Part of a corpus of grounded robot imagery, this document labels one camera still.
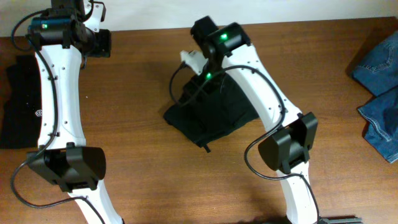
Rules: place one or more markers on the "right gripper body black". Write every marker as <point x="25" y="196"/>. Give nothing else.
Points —
<point x="209" y="81"/>

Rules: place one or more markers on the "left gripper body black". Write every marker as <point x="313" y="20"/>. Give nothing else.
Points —
<point x="103" y="43"/>

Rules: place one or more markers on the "black pants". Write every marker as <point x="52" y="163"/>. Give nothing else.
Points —
<point x="217" y="111"/>

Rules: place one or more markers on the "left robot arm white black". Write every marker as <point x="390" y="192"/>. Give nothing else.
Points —
<point x="62" y="39"/>

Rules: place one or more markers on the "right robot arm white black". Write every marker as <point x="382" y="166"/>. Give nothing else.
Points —
<point x="289" y="135"/>

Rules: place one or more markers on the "folded black shirt with logo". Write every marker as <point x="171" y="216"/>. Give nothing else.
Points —
<point x="22" y="119"/>

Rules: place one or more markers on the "blue denim jeans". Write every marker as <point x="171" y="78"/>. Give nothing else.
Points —
<point x="377" y="72"/>

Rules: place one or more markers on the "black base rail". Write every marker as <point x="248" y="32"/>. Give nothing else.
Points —
<point x="341" y="221"/>

